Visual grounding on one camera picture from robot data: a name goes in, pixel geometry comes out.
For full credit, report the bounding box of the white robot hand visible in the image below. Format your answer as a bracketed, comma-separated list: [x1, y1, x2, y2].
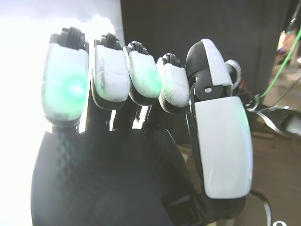
[30, 26, 254, 226]

